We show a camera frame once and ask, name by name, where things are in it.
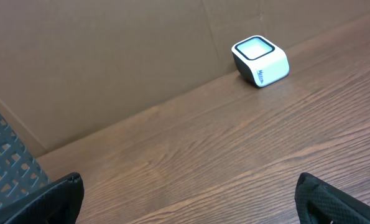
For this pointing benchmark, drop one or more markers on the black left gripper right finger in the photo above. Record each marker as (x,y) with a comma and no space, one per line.
(318,202)

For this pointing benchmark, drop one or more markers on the grey plastic mesh basket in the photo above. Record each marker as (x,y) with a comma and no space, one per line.
(20,174)

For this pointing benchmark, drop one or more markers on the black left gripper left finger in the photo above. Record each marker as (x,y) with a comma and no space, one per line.
(58,202)

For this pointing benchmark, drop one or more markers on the brown cardboard back panel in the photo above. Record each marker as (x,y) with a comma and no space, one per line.
(69,68)

